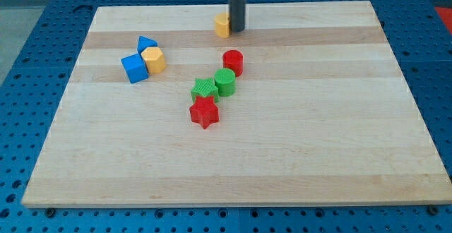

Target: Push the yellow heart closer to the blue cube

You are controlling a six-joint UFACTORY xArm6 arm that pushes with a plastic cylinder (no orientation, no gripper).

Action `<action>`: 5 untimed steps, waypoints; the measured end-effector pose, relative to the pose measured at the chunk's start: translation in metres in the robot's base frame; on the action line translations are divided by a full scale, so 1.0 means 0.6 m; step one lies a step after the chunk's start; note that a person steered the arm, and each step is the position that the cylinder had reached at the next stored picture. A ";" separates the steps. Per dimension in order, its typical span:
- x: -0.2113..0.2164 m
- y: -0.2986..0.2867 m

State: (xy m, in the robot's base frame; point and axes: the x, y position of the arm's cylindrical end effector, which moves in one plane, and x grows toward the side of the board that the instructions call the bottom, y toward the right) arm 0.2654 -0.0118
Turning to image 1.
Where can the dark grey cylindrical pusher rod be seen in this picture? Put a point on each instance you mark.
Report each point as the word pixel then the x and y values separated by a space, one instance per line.
pixel 237 12

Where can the yellow heart block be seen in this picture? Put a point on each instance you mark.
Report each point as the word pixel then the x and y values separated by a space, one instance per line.
pixel 222 25

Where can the blue cube block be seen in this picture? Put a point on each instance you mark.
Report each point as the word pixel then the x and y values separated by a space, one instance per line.
pixel 135 68

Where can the red cylinder block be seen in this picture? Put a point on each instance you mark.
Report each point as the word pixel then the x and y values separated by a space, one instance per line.
pixel 234 60

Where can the green cylinder block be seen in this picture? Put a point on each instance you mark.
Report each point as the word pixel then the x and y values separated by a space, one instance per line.
pixel 224 79

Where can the green star block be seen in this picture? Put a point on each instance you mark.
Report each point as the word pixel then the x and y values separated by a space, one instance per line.
pixel 205 88

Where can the blue triangular prism block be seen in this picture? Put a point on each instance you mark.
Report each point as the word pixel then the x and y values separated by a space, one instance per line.
pixel 144 42

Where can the yellow hexagon block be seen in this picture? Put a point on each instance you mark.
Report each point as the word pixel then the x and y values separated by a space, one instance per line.
pixel 154 60

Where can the red star block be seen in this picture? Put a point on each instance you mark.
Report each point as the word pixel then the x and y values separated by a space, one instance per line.
pixel 204 111

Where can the light wooden board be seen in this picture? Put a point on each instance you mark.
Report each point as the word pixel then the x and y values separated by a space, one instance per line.
pixel 322 116

